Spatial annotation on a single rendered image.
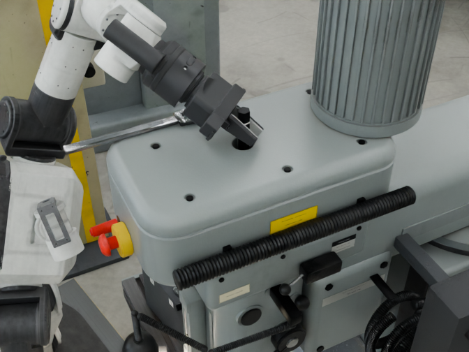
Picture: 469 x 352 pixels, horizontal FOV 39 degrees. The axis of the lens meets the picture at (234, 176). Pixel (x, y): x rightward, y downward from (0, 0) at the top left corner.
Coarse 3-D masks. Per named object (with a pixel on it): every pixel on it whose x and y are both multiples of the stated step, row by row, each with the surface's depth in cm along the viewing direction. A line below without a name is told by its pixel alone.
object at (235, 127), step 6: (228, 120) 110; (234, 120) 109; (222, 126) 110; (228, 126) 110; (234, 126) 110; (240, 126) 109; (246, 126) 110; (228, 132) 111; (234, 132) 111; (240, 132) 110; (246, 132) 110; (252, 132) 110; (240, 138) 111; (246, 138) 110; (252, 138) 110; (252, 144) 111
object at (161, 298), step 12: (144, 276) 197; (144, 288) 202; (156, 288) 193; (168, 288) 188; (156, 300) 197; (168, 300) 188; (156, 312) 202; (168, 312) 193; (180, 312) 184; (168, 324) 197; (180, 324) 188
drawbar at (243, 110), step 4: (240, 108) 110; (244, 108) 110; (248, 108) 110; (240, 112) 109; (244, 112) 109; (248, 112) 109; (240, 116) 109; (244, 116) 109; (248, 116) 109; (240, 120) 110; (244, 120) 109; (248, 120) 110; (248, 124) 111; (248, 128) 111; (240, 140) 112; (240, 144) 113; (244, 144) 113; (240, 148) 114; (244, 148) 113; (248, 148) 114
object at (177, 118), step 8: (176, 112) 119; (160, 120) 118; (168, 120) 118; (176, 120) 118; (184, 120) 118; (128, 128) 116; (136, 128) 116; (144, 128) 116; (152, 128) 116; (160, 128) 117; (104, 136) 114; (112, 136) 114; (120, 136) 114; (128, 136) 115; (72, 144) 112; (80, 144) 112; (88, 144) 112; (96, 144) 113; (104, 144) 113; (72, 152) 112
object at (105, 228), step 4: (112, 220) 125; (116, 220) 125; (100, 224) 124; (104, 224) 124; (108, 224) 124; (92, 228) 124; (96, 228) 124; (100, 228) 124; (104, 228) 124; (108, 228) 124; (92, 232) 123; (96, 232) 124; (100, 232) 124; (104, 232) 124; (108, 232) 125; (96, 236) 124
